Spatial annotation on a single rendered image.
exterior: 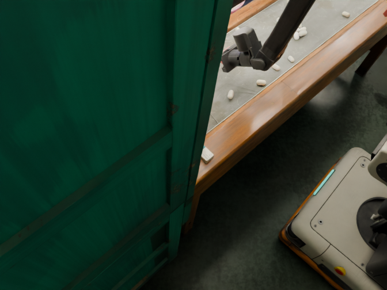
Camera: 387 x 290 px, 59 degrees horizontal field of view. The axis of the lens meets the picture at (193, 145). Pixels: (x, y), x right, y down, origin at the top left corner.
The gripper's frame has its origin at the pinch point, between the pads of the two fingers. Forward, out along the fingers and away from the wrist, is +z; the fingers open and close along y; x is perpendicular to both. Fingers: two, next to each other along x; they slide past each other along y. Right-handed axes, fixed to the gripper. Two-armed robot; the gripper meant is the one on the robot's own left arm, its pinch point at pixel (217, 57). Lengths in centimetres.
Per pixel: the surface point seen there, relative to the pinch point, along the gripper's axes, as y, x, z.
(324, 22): -57, 13, -5
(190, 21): 52, -33, -70
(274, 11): -45.0, 1.0, 9.7
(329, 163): -55, 98, 8
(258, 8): -37.5, -3.5, 11.5
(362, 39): -58, 22, -20
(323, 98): -91, 78, 32
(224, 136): 19.9, 18.8, -15.6
